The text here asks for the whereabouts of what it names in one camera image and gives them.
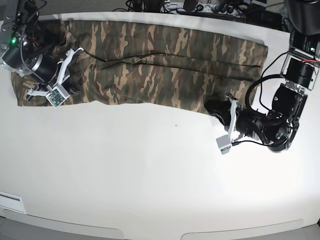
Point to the white label plate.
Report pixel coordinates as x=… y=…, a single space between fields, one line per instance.
x=12 y=202

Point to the camouflage T-shirt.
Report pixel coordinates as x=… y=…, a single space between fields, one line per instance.
x=133 y=63

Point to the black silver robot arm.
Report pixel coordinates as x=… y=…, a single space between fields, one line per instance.
x=277 y=129
x=28 y=49

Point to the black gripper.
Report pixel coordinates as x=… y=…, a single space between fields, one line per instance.
x=246 y=123
x=48 y=69

